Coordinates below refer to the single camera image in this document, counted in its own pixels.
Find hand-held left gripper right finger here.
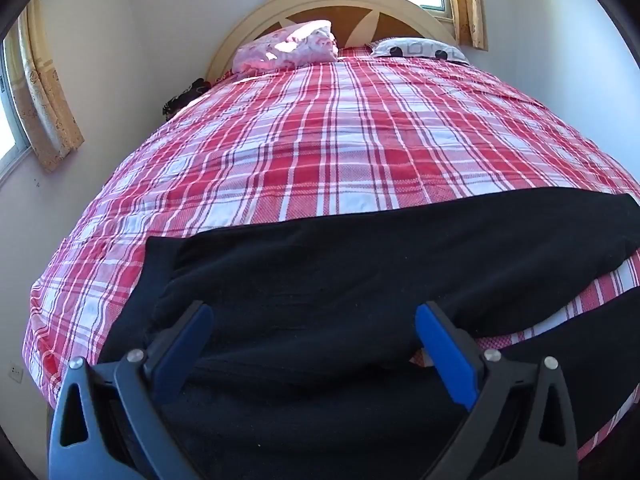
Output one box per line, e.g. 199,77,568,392
415,301,581,480

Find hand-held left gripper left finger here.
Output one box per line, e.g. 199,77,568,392
47,300,216,480

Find dark cloth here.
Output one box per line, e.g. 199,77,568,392
161,78,208,121

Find black pants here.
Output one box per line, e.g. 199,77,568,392
97,191,640,480

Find white patterned pillow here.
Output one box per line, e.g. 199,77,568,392
370,37,471,65

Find red plaid bed sheet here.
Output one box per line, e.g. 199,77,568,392
22,55,640,466

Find yellow patterned curtain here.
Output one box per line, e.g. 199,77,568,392
19,0,86,173
442,0,490,52

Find pink pillow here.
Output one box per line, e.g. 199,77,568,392
233,20,341,73

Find cream wooden headboard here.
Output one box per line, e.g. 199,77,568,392
206,0,458,81

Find sliding window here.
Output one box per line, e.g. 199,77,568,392
0,35,33,181

